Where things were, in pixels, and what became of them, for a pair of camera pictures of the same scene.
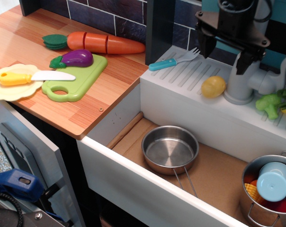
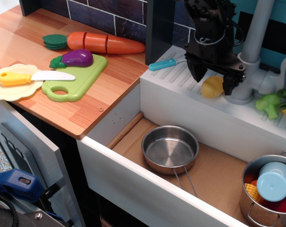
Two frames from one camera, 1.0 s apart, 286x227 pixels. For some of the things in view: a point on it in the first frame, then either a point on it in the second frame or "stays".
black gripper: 234,22 -> 213,48
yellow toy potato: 213,86 stays
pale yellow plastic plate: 4,92 stays
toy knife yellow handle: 10,78 stays
